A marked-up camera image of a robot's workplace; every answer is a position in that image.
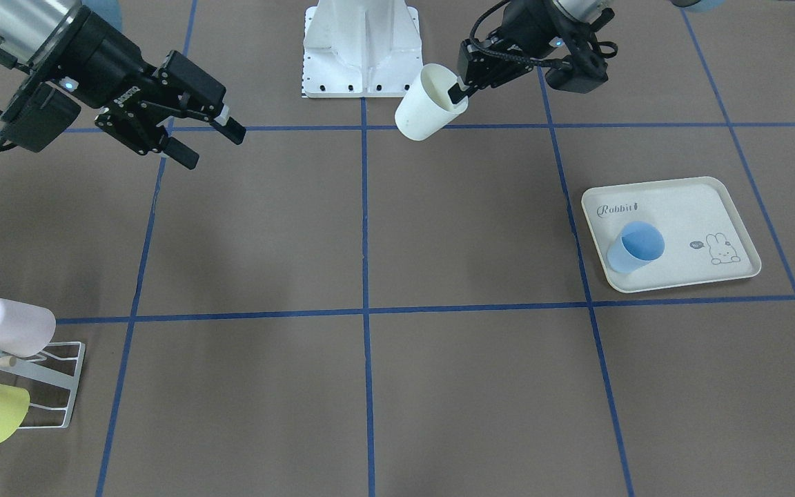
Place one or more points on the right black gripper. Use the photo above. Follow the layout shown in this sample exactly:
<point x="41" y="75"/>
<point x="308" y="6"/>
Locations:
<point x="102" y="61"/>

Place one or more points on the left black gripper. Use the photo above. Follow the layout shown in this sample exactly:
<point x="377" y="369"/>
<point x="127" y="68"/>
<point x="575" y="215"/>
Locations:
<point x="531" y="27"/>

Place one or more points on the pale green plastic cup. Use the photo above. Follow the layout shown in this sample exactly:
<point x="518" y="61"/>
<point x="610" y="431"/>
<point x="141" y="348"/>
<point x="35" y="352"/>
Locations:
<point x="427" y="106"/>

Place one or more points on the pink plastic cup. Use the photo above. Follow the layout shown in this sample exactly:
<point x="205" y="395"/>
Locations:
<point x="25" y="329"/>

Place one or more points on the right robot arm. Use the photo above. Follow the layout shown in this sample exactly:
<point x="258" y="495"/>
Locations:
<point x="29" y="30"/>

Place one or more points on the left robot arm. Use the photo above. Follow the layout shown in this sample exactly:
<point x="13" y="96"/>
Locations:
<point x="592" y="15"/>

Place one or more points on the blue plastic cup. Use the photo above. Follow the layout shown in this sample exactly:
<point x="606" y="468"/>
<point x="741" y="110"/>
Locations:
<point x="638" y="244"/>

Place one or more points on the cream plastic tray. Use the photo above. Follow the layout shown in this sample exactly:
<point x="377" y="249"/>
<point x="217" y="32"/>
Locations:
<point x="705" y="237"/>

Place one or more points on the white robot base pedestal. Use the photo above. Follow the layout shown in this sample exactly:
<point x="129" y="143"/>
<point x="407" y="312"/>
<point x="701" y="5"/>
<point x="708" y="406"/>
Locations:
<point x="356" y="49"/>

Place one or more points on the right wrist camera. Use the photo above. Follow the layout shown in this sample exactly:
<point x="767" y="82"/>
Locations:
<point x="40" y="118"/>

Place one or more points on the white wire cup rack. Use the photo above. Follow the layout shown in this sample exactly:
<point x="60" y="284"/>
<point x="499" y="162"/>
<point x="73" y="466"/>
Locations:
<point x="52" y="378"/>

